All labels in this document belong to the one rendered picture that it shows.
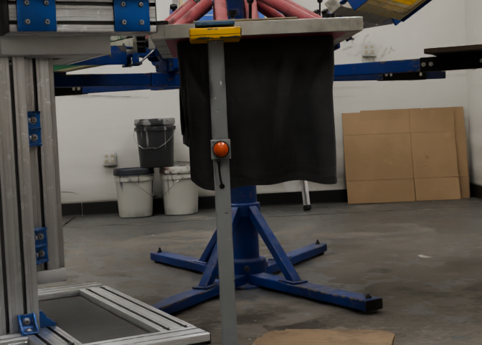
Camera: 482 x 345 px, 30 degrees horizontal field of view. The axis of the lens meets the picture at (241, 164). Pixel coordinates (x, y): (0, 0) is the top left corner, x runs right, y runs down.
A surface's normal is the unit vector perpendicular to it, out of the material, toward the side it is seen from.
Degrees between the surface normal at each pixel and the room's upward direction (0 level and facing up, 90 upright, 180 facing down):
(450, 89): 90
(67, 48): 90
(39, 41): 90
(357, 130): 77
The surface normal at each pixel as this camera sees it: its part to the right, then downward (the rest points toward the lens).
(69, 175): 0.04, 0.05
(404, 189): 0.04, -0.21
